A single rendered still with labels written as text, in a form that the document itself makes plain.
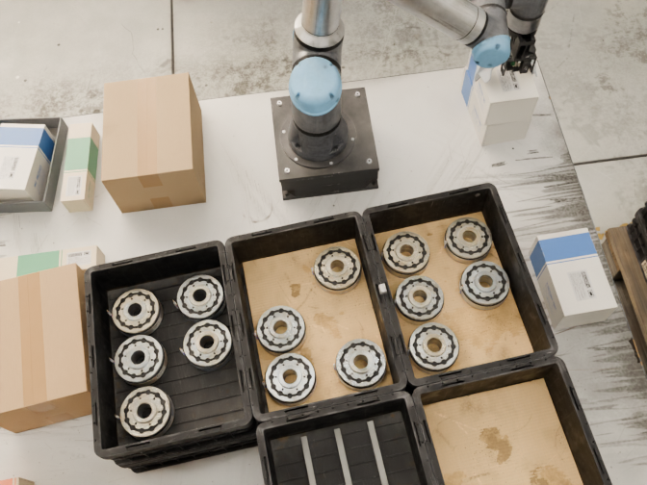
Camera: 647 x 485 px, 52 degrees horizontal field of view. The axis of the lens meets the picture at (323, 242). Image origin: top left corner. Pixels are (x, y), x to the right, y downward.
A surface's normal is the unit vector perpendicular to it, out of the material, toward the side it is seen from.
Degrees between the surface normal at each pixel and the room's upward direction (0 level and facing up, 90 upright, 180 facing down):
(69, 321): 0
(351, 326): 0
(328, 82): 9
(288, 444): 0
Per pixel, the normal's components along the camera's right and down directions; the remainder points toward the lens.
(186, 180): 0.12, 0.88
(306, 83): -0.03, -0.29
